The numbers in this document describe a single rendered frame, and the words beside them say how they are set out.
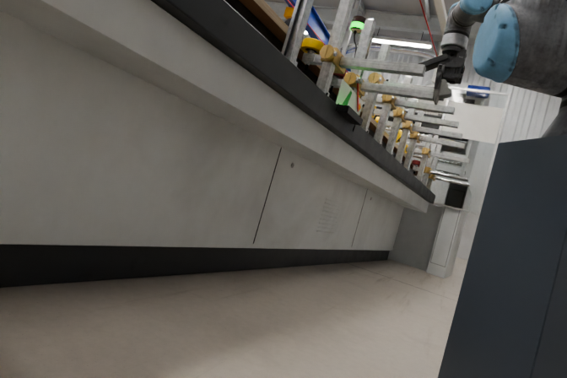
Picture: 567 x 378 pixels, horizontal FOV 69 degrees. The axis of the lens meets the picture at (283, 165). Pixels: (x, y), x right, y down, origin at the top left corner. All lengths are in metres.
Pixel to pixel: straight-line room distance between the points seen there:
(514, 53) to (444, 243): 3.21
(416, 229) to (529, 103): 7.11
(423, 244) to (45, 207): 3.62
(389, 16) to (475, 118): 6.58
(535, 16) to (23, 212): 1.09
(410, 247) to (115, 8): 3.75
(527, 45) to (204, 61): 0.65
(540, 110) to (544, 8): 9.91
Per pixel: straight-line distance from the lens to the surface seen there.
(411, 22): 10.32
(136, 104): 1.08
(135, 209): 1.15
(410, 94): 1.64
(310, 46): 1.53
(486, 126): 4.15
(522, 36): 0.95
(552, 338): 0.87
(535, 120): 10.84
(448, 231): 4.05
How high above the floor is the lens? 0.36
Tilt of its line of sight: 3 degrees up
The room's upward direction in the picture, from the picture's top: 16 degrees clockwise
